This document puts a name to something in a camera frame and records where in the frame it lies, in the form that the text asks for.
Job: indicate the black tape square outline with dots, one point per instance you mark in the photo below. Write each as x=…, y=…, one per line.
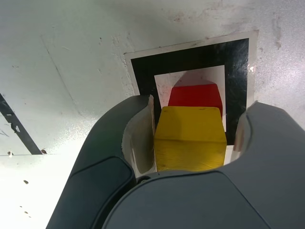
x=143, y=71

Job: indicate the yellow cube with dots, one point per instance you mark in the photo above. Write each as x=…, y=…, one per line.
x=190, y=143

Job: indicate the red cube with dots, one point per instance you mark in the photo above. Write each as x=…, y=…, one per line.
x=195, y=95

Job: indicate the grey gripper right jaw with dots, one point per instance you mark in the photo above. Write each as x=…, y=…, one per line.
x=238, y=195

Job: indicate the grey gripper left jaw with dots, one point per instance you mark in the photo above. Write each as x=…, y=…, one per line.
x=100, y=155

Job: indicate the black tape strip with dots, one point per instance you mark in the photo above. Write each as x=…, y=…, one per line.
x=14, y=119

